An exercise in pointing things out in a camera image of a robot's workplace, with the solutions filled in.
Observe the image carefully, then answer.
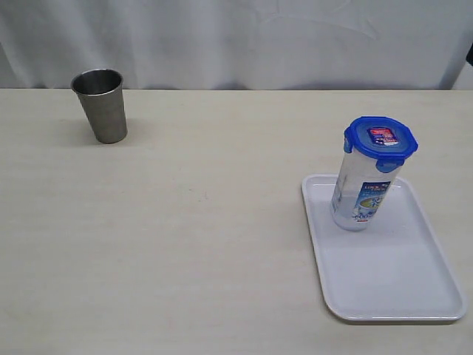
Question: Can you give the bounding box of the white backdrop curtain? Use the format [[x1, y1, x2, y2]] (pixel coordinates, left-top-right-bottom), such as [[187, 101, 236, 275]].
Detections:
[[1, 1, 472, 89]]

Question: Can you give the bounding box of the white plastic tray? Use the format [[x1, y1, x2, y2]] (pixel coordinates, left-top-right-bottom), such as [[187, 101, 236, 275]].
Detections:
[[302, 174, 468, 322]]

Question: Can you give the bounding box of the stainless steel cup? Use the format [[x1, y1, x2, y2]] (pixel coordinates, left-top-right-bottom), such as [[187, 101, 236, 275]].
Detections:
[[71, 69, 128, 144]]

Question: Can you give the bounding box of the clear tall plastic container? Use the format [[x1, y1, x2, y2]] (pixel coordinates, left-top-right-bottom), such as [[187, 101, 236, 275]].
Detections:
[[328, 147, 402, 232]]

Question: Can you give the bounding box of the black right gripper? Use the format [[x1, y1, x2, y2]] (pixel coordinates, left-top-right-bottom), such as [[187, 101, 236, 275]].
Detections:
[[466, 46, 473, 67]]

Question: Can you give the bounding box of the blue container lid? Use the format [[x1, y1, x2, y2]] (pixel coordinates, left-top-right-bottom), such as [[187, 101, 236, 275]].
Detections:
[[344, 116, 418, 174]]

